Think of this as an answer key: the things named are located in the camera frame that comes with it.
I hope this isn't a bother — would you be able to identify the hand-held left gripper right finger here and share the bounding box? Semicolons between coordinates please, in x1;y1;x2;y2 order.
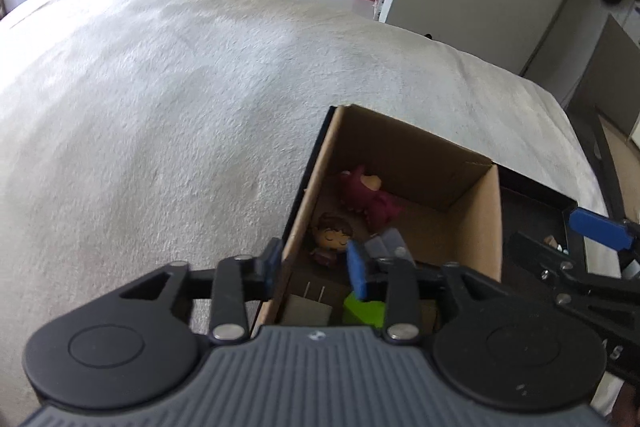
345;238;507;349

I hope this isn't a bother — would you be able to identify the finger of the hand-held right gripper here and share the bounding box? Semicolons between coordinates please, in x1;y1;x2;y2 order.
509;230;640;324
569;206;640;279

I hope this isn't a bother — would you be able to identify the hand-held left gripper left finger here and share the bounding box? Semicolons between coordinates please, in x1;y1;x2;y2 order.
117;236;284;344

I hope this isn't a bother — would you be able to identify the white fleece blanket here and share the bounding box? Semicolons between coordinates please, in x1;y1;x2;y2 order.
0;0;626;427

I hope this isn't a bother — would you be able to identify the green block toy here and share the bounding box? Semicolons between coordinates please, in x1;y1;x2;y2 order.
342;291;389;331

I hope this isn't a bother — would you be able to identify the brown-haired doll figurine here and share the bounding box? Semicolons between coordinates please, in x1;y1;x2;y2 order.
311;213;354;268

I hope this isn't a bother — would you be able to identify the cardboard box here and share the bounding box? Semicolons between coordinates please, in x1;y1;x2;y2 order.
252;104;503;343

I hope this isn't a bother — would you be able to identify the white charger plug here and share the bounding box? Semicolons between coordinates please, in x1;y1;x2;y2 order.
285;282;334;329

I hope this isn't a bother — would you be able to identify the grey plastic block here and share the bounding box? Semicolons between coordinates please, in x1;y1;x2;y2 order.
364;228;416;266

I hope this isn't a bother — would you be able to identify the black tray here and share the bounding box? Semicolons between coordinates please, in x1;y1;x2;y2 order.
280;106;593;308

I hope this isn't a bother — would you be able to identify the black frame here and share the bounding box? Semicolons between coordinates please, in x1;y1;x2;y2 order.
567;106;632;229

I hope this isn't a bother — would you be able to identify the grey panel board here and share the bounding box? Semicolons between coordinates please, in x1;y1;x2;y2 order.
565;14;640;135

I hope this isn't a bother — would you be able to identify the red bear figurine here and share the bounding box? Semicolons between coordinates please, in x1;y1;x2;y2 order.
336;164;404;233

